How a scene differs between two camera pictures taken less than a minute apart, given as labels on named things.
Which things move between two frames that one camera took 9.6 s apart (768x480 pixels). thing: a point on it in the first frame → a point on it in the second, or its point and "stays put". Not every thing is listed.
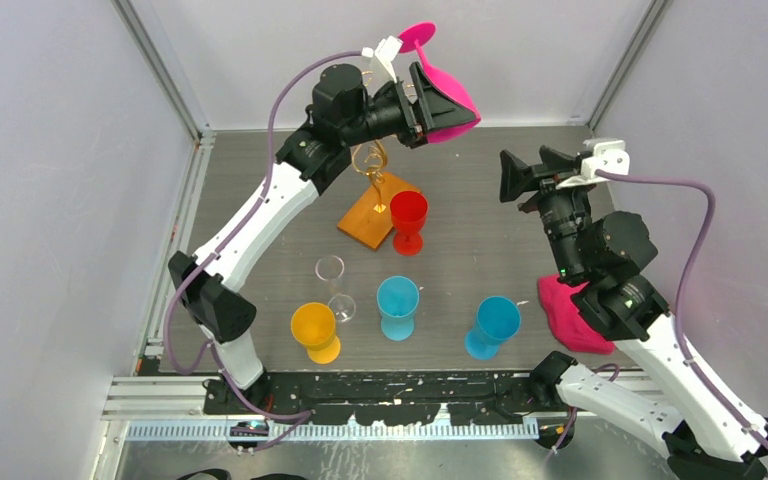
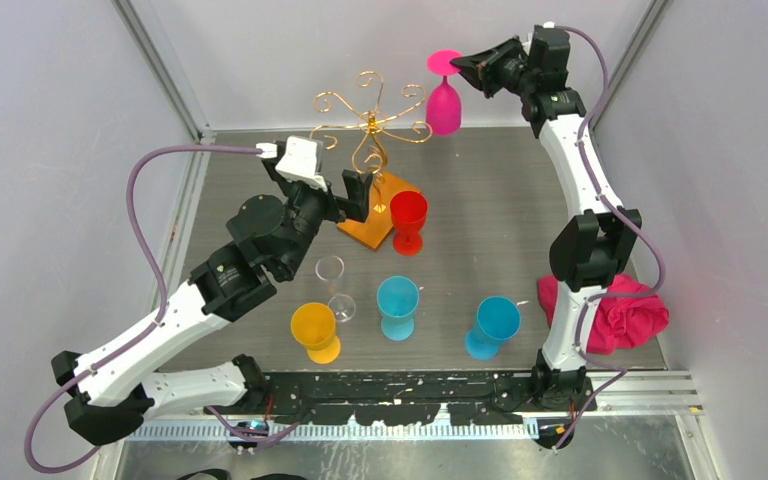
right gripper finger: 558,160 → 492,55
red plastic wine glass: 408,210 stays put
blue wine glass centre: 397,300 stays put
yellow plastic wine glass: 313,327 stays put
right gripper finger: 516,177 → 487,77
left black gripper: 436,109 → 354,207
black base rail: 486,398 stays put
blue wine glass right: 497,320 stays put
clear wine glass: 331,268 stays put
